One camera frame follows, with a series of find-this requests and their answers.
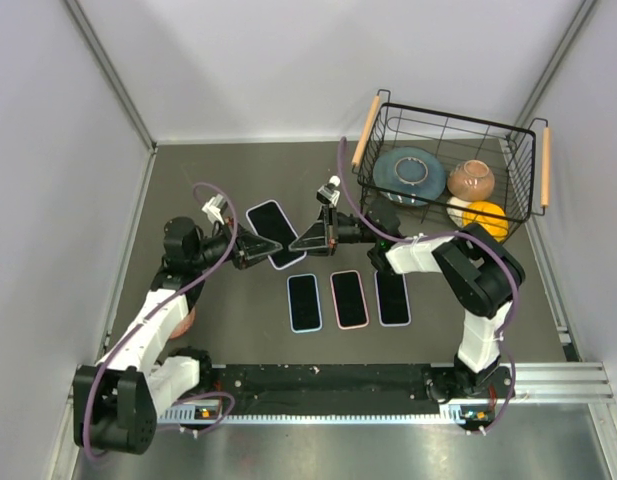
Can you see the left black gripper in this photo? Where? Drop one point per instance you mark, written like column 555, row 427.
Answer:
column 247, row 247

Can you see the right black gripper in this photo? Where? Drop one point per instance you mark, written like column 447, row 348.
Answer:
column 322, row 238

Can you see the dark blue phone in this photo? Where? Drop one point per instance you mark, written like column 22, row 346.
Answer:
column 349, row 299

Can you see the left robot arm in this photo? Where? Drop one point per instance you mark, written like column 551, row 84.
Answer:
column 118, row 401

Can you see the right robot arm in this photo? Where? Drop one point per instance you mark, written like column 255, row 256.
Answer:
column 484, row 277

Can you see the black phone in blue case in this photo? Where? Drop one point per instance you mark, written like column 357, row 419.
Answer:
column 304, row 306

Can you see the red patterned bowl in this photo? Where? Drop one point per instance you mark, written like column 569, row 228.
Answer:
column 184, row 326

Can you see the blue ceramic plate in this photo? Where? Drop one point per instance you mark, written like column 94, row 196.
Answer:
column 410, row 176

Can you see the white small dish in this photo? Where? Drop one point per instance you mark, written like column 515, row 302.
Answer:
column 455, row 210

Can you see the brown ceramic bowl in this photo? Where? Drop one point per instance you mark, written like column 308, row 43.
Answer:
column 471, row 181

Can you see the yellow bowl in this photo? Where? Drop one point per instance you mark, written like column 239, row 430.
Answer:
column 488, row 215

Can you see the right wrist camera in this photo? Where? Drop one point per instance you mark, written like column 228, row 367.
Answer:
column 328, row 193

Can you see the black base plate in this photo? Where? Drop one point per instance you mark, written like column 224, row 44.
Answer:
column 344, row 389

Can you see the black wire basket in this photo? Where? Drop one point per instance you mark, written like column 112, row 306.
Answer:
column 518, row 157

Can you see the white slotted cable duct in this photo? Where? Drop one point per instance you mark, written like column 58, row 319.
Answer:
column 185, row 415

